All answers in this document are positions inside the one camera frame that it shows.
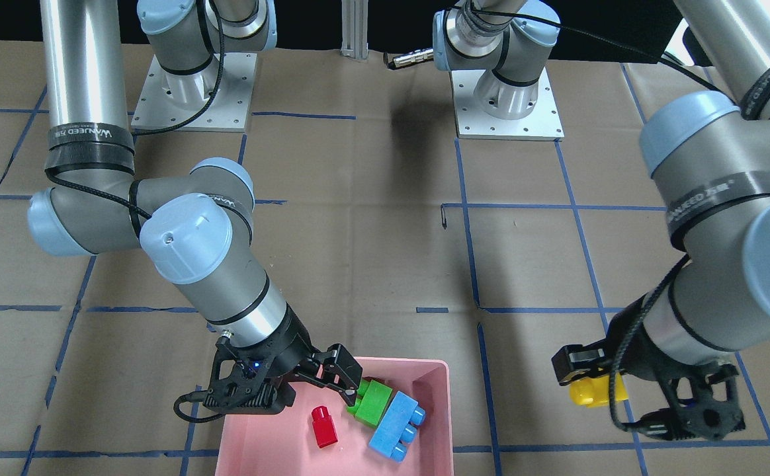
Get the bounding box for pink plastic box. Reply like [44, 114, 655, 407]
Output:
[215, 356, 454, 475]

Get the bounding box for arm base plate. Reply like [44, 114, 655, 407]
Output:
[450, 69, 566, 141]
[131, 52, 258, 132]

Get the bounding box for red toy block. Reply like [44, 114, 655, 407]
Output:
[310, 405, 339, 449]

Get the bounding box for green toy block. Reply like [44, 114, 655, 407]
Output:
[346, 377, 394, 428]

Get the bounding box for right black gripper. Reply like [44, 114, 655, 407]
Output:
[203, 307, 362, 414]

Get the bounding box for black braided cable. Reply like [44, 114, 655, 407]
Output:
[173, 387, 227, 424]

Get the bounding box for yellow toy block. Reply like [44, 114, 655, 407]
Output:
[568, 376, 609, 409]

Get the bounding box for aluminium profile post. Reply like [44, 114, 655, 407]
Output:
[340, 0, 369, 62]

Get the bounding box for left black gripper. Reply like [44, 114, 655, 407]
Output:
[552, 298, 747, 441]

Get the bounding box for metal cable connector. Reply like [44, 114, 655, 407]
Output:
[382, 48, 435, 71]

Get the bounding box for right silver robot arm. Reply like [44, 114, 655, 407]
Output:
[27, 1, 362, 424]

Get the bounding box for blue toy block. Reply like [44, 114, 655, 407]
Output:
[368, 391, 425, 463]

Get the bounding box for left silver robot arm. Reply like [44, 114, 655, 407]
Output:
[552, 1, 770, 441]

